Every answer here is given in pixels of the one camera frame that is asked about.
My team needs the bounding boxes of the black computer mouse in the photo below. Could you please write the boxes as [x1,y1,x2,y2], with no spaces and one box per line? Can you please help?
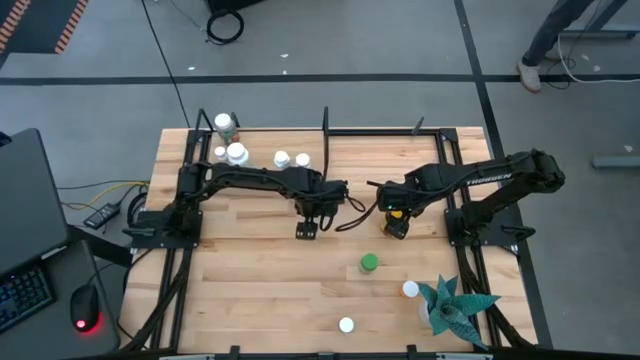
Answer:
[68,283,103,335]

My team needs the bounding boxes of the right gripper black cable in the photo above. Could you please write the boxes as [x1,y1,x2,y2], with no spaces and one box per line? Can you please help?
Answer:
[334,199,381,233]

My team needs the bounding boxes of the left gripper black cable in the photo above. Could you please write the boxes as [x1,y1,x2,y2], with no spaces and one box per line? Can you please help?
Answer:
[319,194,369,232]

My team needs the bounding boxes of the yellow cable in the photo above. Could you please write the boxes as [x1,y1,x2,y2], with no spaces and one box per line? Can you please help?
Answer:
[59,181,151,212]

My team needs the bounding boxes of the black keyboard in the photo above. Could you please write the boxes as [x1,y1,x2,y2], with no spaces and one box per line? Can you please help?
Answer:
[0,263,57,335]

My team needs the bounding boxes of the large white pill bottle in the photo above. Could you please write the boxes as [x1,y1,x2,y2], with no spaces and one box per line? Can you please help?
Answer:
[225,142,250,169]

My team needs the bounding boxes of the black power adapter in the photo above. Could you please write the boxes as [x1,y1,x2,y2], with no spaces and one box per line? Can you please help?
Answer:
[82,202,121,231]

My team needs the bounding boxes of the clear gummy bottle white cap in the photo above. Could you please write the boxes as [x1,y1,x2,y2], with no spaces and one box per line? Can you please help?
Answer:
[213,113,240,145]

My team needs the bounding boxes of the grey desk foot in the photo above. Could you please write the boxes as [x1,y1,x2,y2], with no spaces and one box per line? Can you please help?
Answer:
[592,155,640,170]

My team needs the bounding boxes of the dark grey side desk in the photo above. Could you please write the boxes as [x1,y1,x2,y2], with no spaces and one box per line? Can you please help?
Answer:
[0,239,122,360]

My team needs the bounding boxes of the teal artificial plant white pot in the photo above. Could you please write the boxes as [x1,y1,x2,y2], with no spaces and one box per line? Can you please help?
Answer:
[417,273,502,351]

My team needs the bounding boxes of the black equipment box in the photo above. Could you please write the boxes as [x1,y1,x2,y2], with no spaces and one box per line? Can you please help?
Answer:
[203,0,266,15]

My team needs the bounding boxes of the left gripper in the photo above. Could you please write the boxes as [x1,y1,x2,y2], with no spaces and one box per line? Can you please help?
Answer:
[294,178,350,241]

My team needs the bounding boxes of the black mat orange striped edges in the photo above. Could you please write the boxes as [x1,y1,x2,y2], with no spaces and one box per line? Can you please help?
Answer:
[0,0,91,56]

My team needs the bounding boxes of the white floor cable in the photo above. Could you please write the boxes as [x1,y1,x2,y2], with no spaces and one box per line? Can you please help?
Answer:
[554,29,640,86]

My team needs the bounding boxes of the green cap medicine bottle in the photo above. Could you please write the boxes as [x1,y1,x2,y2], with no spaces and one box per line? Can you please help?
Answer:
[358,252,380,275]

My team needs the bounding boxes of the long black floor cable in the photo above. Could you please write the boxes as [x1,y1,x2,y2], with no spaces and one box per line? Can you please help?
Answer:
[141,0,192,129]

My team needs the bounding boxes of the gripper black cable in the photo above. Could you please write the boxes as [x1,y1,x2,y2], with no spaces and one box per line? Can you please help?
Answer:
[334,199,381,233]
[319,194,369,232]

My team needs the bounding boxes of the black laptop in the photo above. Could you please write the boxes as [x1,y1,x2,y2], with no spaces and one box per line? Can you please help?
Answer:
[0,128,70,277]

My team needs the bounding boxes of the coiled black cable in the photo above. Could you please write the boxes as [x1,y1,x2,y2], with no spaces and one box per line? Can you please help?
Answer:
[205,8,246,46]

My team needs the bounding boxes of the grey desk leg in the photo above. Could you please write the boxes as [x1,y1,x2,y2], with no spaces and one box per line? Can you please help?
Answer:
[559,0,640,40]

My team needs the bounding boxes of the amber bottle yellow cap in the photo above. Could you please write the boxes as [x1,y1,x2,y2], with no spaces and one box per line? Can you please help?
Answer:
[379,209,405,237]

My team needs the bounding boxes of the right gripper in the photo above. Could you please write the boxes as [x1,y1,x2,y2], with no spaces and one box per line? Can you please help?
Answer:
[367,172,427,241]

